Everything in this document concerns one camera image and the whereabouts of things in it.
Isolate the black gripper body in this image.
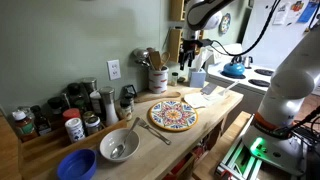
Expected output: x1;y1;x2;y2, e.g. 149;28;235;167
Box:
179;40;202;59

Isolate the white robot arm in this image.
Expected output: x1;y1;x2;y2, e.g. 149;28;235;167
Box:
242;27;320;176

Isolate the colourful round chopping board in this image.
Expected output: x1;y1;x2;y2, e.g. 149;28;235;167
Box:
148;100;198;132

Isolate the blue tissue box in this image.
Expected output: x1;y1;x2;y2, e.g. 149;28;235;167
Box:
188;68;206;88

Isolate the wooden spatula in crock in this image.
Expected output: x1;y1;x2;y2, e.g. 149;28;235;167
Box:
149;51;161;70

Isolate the small spice jar green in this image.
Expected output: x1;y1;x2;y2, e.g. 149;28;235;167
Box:
171;72;178;86

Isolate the white red utensil crock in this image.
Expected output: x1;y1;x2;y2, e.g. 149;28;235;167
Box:
148;66;169;94

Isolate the dark phone on counter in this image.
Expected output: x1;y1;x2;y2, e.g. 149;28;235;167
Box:
200;83;217;95

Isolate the white stove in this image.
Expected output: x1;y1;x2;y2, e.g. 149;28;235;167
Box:
206;43;278;118

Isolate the wooden spice rack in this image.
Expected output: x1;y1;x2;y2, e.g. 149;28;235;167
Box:
168;0;190;62

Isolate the blue kettle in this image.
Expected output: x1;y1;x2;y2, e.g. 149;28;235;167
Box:
223;56;245;76

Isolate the white plastic fork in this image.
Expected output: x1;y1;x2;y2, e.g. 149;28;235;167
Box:
217;81;240;96

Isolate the wooden spoon on counter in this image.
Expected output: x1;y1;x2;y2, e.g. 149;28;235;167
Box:
134;92;181;103

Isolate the small black cap jar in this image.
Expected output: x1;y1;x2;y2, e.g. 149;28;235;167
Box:
120;99;132;121

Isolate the metal fork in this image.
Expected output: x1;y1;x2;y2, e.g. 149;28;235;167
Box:
138;118;171;145

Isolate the steel pepper grinder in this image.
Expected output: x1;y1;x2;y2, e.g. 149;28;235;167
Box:
98;86;119;126

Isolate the white ceramic bowl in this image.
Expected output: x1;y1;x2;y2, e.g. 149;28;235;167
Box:
99;128;140;162

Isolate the white refrigerator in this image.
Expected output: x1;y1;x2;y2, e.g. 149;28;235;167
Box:
242;0;319;69

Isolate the metal spoon in bowl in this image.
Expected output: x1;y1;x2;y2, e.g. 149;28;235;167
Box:
110;118;139;159

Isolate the glass jar metal lid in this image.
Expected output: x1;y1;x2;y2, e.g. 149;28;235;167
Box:
85;116;101;135

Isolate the white spice shaker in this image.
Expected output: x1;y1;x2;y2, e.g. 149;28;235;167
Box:
65;118;85;143

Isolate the blue plastic bowl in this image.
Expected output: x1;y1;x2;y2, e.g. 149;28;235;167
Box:
57;149;97;180

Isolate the dark soy sauce bottle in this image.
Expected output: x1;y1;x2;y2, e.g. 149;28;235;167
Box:
31;105;52;136

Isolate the decorative wall plate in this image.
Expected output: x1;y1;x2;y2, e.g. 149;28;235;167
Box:
219;13;231;34

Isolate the white wall outlet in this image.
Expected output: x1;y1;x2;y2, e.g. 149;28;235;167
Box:
107;60;121;80

